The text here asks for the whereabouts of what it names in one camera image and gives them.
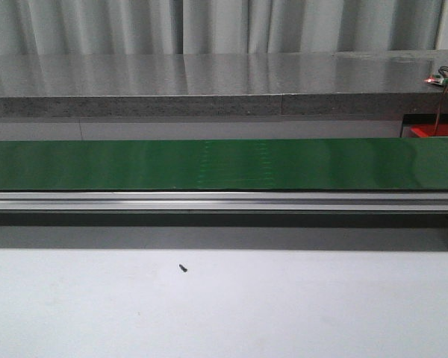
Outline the grey stone counter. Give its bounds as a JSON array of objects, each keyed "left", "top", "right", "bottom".
[{"left": 0, "top": 50, "right": 448, "bottom": 118}]

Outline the red plastic tray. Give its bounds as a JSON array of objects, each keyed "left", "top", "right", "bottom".
[{"left": 409, "top": 124, "right": 448, "bottom": 138}]

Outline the green conveyor belt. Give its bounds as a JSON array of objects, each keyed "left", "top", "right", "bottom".
[{"left": 0, "top": 137, "right": 448, "bottom": 191}]

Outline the small circuit board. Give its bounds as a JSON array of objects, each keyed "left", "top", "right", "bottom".
[{"left": 424, "top": 75, "right": 448, "bottom": 87}]

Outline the grey curtain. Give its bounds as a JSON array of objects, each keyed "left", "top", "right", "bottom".
[{"left": 0, "top": 1, "right": 445, "bottom": 55}]

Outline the aluminium conveyor frame rail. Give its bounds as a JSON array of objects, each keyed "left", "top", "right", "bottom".
[{"left": 0, "top": 191, "right": 448, "bottom": 213}]

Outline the red black wire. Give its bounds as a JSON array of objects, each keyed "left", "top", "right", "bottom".
[{"left": 431, "top": 66, "right": 448, "bottom": 138}]

